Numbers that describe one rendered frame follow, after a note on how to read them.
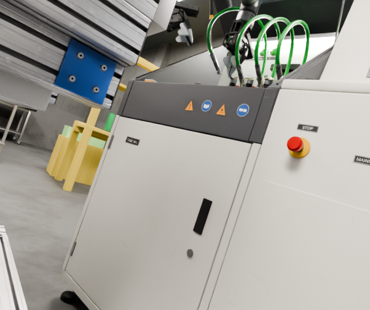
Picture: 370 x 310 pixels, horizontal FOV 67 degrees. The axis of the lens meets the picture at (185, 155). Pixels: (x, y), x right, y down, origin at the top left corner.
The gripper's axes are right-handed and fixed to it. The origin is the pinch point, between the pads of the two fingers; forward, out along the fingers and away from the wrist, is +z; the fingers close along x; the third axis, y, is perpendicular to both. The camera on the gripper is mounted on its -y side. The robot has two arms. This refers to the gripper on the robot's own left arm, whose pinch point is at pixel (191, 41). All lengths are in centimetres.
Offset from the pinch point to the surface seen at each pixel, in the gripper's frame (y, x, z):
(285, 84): 2, 43, 42
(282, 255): 23, 43, 79
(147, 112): 30.1, 1.3, 24.7
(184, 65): -0.7, -19.0, 1.0
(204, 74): -13.6, -28.2, 4.6
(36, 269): 97, -46, 65
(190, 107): 19.4, 18.0, 32.6
